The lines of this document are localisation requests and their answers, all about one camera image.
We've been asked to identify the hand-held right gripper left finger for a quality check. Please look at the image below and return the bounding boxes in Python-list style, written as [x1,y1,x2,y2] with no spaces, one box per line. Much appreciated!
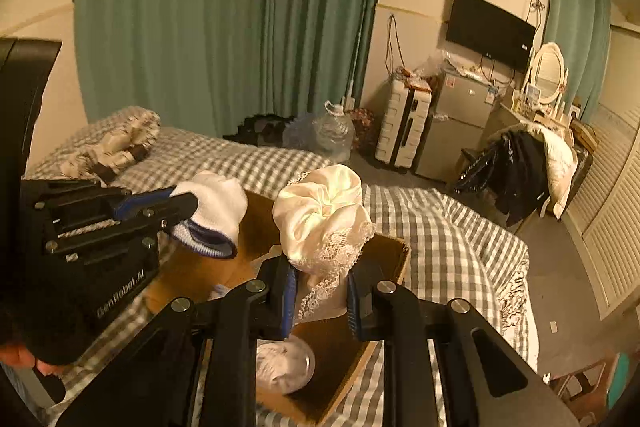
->
[55,254,301,427]

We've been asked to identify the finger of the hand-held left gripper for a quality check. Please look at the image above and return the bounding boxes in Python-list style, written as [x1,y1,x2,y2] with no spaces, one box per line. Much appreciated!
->
[136,192,199,234]
[112,187,177,222]

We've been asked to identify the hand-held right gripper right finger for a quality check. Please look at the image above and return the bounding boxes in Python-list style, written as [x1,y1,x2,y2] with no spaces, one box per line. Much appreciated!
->
[346,259,583,427]

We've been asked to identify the white sock with blue stripes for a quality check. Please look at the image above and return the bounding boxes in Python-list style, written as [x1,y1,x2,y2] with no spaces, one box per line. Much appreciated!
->
[167,170,249,260]

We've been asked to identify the brown cardboard box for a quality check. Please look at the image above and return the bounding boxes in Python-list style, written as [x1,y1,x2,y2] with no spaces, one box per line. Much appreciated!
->
[142,189,411,427]

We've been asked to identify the cream satin lace garment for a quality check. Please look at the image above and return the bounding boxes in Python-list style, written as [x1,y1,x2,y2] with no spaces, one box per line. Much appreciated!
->
[272,165,377,323]

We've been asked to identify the person's left hand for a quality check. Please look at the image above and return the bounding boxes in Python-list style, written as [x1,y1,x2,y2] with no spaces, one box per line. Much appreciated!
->
[0,341,53,378]

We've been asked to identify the white item in clear bag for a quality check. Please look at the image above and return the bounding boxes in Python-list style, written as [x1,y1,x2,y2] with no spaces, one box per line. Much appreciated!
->
[256,338,316,396]

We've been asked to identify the grey checked bed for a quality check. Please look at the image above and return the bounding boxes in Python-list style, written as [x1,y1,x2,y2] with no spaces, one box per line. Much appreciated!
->
[22,106,539,427]

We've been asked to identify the black floor bundle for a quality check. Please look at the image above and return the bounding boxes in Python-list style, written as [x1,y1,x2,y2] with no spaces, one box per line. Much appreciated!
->
[223,112,296,147]

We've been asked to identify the clear plastic bag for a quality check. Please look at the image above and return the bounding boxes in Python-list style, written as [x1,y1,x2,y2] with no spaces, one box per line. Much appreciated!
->
[282,114,321,151]

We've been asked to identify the clear large water jug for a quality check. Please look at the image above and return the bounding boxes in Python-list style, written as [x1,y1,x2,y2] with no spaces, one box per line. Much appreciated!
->
[312,101,357,163]

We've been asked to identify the floral patterned bag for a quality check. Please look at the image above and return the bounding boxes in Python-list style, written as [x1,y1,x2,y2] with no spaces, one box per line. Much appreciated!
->
[347,106,384,153]

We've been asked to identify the white hard suitcase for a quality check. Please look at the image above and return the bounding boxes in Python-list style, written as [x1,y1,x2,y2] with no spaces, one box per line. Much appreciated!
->
[374,76,432,171]

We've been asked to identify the wide green curtain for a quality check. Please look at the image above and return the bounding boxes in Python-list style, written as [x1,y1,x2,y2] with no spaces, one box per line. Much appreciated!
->
[73,0,389,140]

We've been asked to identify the small grey refrigerator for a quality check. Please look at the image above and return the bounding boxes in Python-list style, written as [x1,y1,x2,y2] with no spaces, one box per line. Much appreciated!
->
[412,69,502,183]

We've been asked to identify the black jacket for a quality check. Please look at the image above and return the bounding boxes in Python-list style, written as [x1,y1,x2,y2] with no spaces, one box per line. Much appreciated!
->
[452,129,551,228]

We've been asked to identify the white pole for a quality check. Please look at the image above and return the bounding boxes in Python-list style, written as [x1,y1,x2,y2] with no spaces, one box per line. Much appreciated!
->
[344,24,364,108]

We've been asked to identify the snack packets pile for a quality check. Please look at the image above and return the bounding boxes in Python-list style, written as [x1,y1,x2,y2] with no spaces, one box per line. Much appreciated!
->
[392,66,434,96]

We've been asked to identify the wooden stool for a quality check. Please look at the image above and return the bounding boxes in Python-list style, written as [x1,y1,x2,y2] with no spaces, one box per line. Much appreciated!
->
[542,356,621,414]

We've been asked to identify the white padded coat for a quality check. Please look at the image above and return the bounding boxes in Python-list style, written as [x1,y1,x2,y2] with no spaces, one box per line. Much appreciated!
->
[500,123,579,221]

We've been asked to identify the white dressing table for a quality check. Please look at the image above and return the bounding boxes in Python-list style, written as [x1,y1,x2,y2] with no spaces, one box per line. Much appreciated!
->
[499,87,583,134]

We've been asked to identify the white louvered wardrobe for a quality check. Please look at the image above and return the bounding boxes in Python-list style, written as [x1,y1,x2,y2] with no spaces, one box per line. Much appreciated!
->
[564,24,640,321]

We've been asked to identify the oval white vanity mirror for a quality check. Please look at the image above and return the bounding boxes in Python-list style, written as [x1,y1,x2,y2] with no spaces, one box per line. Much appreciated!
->
[524,41,569,106]

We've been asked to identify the narrow green curtain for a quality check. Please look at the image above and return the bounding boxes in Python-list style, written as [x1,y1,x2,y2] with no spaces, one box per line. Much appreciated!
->
[542,0,612,126]

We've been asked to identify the hanging wall cables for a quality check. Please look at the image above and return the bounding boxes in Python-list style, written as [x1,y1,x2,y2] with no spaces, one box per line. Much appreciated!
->
[387,13,409,74]

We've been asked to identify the black wall television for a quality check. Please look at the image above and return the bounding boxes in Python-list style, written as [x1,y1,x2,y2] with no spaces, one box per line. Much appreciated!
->
[444,0,537,70]

